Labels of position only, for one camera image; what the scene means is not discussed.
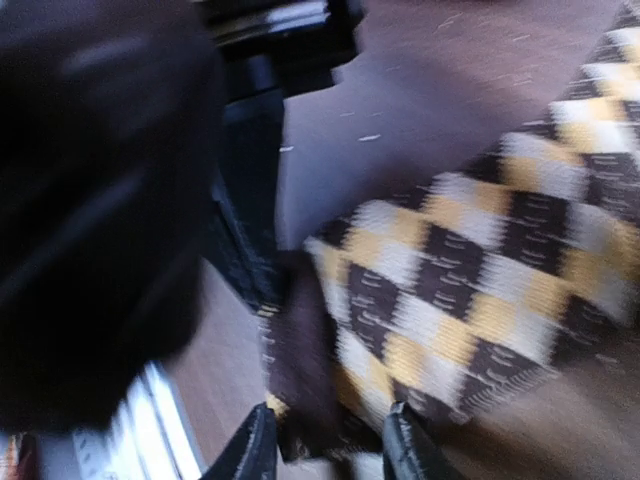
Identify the aluminium front frame rail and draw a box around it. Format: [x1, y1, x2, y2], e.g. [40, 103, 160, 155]
[39, 364, 207, 480]

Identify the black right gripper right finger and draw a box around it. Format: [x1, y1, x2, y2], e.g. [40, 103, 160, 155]
[382, 402, 460, 480]

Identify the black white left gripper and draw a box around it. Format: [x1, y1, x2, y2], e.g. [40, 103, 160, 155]
[1, 1, 363, 434]

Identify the brown checkered sock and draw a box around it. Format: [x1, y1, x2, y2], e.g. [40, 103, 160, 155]
[261, 1, 639, 462]

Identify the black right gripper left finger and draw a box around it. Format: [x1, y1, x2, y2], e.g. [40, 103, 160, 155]
[200, 403, 278, 480]

